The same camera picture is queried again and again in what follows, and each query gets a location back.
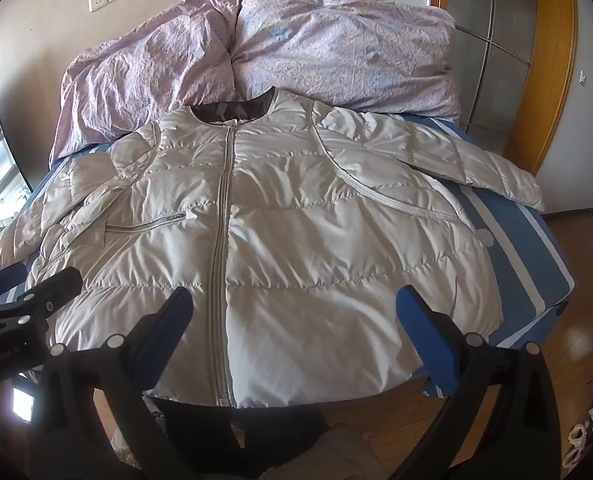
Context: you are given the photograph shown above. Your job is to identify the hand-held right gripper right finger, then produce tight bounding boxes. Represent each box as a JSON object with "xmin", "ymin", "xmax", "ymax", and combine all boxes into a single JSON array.
[{"xmin": 395, "ymin": 285, "xmax": 560, "ymax": 480}]

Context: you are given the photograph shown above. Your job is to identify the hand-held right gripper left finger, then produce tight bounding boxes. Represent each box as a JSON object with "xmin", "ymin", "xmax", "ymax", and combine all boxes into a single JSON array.
[{"xmin": 30, "ymin": 286, "xmax": 195, "ymax": 480}]

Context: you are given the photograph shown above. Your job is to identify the white tape rolls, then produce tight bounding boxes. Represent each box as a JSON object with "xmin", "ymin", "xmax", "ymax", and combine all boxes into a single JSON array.
[{"xmin": 569, "ymin": 420, "xmax": 593, "ymax": 461}]

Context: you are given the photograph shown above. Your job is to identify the beige puffer jacket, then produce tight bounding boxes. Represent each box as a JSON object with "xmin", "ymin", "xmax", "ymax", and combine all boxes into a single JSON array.
[{"xmin": 0, "ymin": 86, "xmax": 545, "ymax": 408}]

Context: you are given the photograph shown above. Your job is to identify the blue white striped bed sheet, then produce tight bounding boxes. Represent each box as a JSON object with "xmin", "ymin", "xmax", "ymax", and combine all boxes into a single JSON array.
[{"xmin": 0, "ymin": 112, "xmax": 576, "ymax": 401}]

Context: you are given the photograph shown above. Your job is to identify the pink floral duvet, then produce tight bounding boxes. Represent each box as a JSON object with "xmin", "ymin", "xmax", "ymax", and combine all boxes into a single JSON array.
[{"xmin": 50, "ymin": 0, "xmax": 461, "ymax": 168}]

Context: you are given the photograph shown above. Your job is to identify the frosted glass door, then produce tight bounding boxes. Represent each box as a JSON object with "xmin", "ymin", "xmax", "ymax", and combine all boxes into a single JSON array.
[{"xmin": 447, "ymin": 0, "xmax": 547, "ymax": 133}]

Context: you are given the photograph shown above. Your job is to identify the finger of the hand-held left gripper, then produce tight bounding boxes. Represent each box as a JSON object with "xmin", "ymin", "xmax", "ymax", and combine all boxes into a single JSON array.
[
  {"xmin": 0, "ymin": 263, "xmax": 28, "ymax": 308},
  {"xmin": 0, "ymin": 266, "xmax": 84, "ymax": 346}
]

